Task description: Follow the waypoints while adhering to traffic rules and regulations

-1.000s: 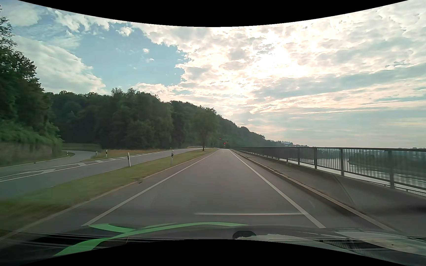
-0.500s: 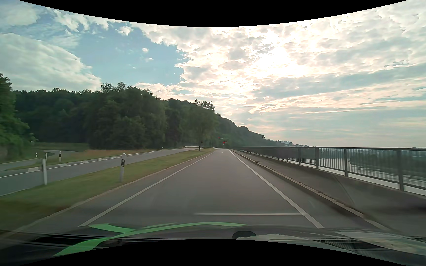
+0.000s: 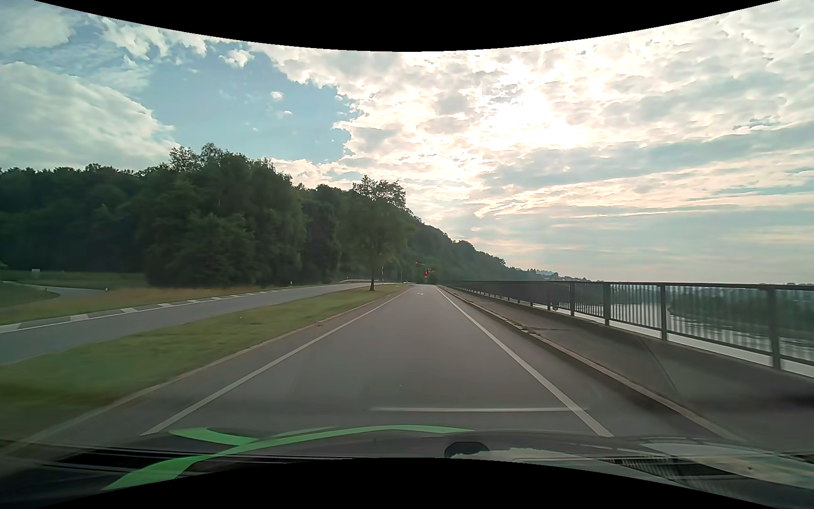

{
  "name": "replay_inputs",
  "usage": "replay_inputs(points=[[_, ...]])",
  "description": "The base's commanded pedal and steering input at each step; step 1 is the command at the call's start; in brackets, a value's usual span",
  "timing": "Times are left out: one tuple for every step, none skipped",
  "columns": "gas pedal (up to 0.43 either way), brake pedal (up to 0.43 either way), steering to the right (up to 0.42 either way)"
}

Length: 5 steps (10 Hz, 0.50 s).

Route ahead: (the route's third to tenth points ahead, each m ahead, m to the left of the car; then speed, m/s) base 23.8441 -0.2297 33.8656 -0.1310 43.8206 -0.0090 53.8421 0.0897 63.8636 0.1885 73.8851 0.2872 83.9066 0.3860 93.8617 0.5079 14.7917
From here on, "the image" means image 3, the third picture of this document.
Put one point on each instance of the narrow side path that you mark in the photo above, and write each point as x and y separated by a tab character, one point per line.
61	289

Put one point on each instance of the car's own bonnet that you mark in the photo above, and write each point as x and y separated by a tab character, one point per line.
407	459

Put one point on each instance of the grass median strip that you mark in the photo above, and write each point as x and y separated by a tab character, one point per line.
131	360

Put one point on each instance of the road markings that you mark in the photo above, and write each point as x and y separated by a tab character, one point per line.
520	365

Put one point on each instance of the dense green wood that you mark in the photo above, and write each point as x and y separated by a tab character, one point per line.
167	226

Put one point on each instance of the grey asphalt road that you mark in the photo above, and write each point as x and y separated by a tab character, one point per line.
407	353

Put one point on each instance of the single green tree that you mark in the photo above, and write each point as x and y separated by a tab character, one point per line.
374	219

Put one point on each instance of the grass field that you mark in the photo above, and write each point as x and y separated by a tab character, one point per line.
46	300

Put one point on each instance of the traffic light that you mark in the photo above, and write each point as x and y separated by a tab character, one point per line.
427	271

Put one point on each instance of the metal railing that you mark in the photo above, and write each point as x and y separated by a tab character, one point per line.
661	307

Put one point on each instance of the separate asphalt road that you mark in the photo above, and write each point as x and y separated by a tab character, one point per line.
61	336

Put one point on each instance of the grey paved footpath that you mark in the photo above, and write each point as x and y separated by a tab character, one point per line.
661	367

